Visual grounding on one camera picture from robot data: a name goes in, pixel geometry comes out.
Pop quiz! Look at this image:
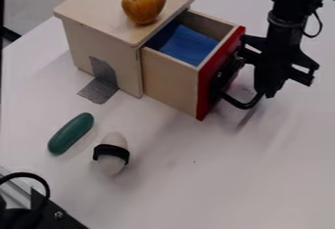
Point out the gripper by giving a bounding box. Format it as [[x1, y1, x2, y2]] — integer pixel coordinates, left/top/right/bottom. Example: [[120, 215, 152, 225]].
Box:
[[238, 23, 322, 99]]

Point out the drawer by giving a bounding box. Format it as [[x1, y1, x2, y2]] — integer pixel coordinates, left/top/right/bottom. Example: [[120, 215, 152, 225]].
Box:
[[139, 9, 266, 122]]

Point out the blue cloth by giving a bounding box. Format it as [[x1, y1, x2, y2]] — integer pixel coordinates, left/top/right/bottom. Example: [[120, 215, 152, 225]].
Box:
[[158, 23, 221, 68]]

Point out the orange toy with purple top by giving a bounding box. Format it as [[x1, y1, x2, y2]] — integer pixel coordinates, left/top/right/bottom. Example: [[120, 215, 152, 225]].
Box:
[[120, 0, 168, 25]]

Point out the white toy with black band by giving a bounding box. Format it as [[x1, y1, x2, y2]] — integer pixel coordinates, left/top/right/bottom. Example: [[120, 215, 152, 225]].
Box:
[[91, 131, 131, 176]]

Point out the grey tape strip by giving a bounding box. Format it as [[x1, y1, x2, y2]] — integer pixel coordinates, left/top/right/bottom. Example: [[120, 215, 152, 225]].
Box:
[[75, 56, 120, 106]]

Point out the cabinet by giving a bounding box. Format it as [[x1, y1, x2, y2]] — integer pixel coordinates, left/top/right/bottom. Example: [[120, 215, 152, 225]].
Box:
[[52, 0, 197, 99]]

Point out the green toy cucumber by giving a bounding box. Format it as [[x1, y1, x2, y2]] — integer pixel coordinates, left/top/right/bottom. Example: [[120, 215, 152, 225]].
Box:
[[45, 112, 96, 156]]

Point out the black metal bracket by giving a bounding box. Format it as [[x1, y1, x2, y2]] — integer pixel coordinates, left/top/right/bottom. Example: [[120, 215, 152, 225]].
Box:
[[0, 171, 89, 229]]

